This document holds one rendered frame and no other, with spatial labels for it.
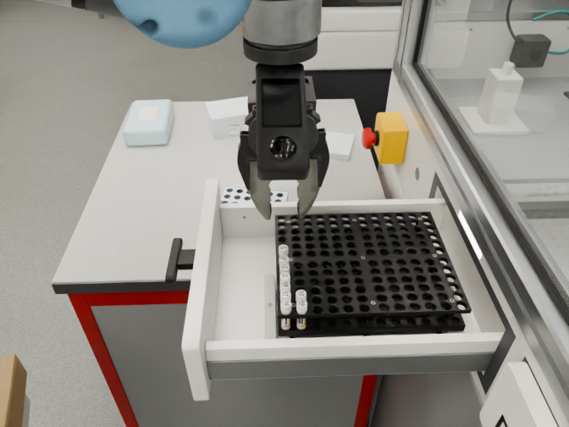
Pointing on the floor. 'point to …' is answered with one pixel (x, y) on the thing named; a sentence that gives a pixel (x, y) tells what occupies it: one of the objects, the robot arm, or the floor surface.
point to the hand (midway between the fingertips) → (284, 213)
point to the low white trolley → (178, 369)
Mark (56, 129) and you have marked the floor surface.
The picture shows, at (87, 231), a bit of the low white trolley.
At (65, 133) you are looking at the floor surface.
